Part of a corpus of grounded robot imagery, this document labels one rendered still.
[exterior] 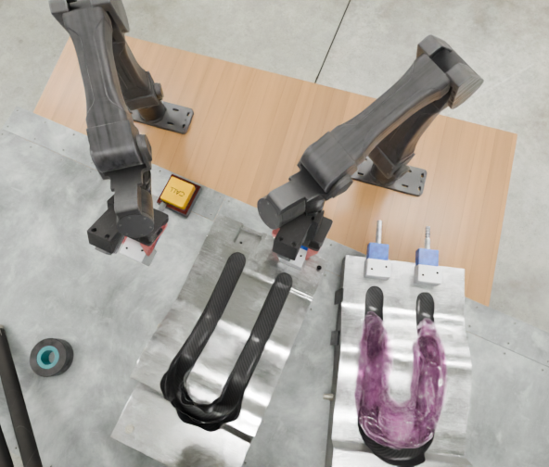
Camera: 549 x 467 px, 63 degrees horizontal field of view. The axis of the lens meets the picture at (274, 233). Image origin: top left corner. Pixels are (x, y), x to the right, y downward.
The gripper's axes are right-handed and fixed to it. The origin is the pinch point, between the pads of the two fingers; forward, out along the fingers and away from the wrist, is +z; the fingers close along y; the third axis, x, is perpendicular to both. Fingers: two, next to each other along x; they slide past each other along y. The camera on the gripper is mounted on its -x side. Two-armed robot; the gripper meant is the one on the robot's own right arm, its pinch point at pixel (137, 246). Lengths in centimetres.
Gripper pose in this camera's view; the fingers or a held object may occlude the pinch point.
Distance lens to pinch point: 93.4
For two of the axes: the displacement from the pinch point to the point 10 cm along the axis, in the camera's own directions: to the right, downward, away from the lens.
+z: -1.9, 6.4, 7.5
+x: 3.6, -6.6, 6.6
